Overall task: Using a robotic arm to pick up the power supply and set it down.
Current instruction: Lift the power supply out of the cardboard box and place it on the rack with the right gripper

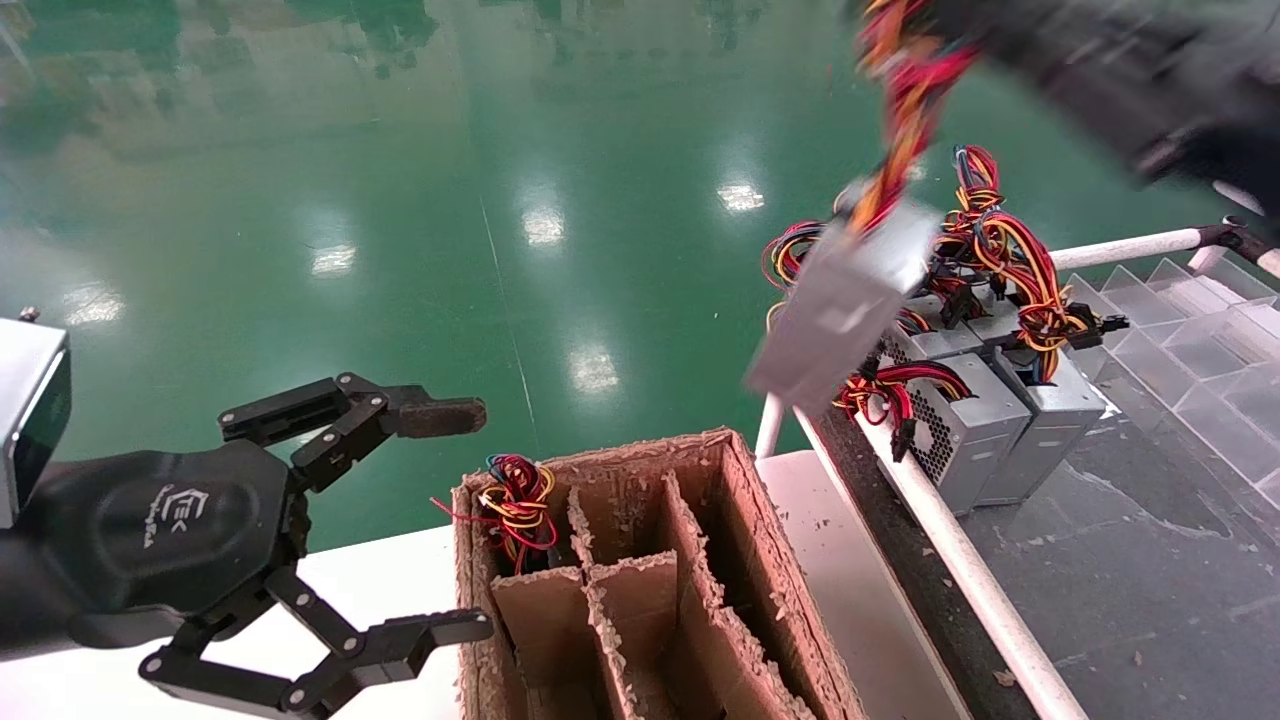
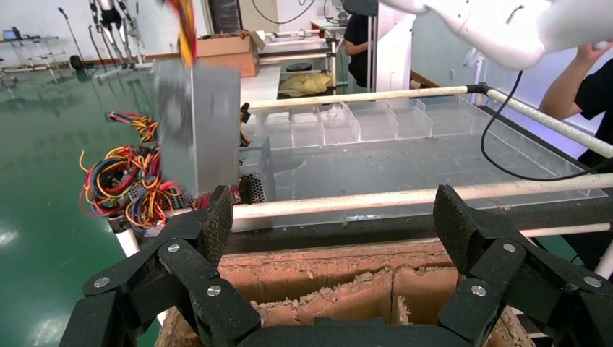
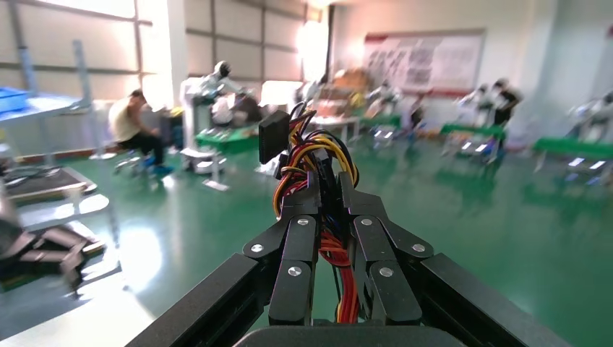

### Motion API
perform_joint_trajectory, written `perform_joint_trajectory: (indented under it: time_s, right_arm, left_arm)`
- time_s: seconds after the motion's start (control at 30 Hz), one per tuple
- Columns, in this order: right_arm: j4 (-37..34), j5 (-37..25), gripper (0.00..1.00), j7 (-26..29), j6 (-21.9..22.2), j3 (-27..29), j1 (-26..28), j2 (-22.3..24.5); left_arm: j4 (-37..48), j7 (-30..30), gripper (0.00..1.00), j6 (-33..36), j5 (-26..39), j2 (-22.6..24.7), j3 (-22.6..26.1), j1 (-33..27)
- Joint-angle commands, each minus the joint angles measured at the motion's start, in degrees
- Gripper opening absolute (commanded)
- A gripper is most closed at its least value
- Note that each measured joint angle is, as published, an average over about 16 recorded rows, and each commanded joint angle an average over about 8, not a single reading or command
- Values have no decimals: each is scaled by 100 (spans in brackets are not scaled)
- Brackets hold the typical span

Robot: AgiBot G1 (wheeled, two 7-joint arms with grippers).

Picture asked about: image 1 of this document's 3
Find white table corner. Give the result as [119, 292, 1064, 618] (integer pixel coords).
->
[1213, 180, 1280, 219]

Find white crossbar pipe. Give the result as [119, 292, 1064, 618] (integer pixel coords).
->
[1048, 228, 1203, 273]

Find clear plastic divider tray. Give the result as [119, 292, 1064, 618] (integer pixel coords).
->
[1060, 255, 1280, 506]

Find black pipe joint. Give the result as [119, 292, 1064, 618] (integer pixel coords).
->
[1195, 215, 1280, 271]

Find brown cardboard box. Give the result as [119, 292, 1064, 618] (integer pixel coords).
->
[452, 428, 866, 720]

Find silver power supply with wires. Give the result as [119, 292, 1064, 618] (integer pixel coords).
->
[762, 220, 1031, 516]
[930, 145, 1129, 506]
[430, 455, 559, 578]
[743, 0, 986, 416]

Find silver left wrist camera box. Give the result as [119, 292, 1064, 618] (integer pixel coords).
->
[0, 306, 73, 528]

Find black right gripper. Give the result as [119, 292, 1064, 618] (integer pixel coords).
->
[935, 0, 1280, 216]

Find short white upright pipe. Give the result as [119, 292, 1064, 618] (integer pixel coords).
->
[755, 392, 793, 459]

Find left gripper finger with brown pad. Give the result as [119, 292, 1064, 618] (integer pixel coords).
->
[218, 372, 488, 493]

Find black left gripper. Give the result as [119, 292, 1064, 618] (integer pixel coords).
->
[30, 442, 494, 720]

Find cardboard divider insert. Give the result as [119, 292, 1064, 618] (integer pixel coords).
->
[490, 470, 831, 720]

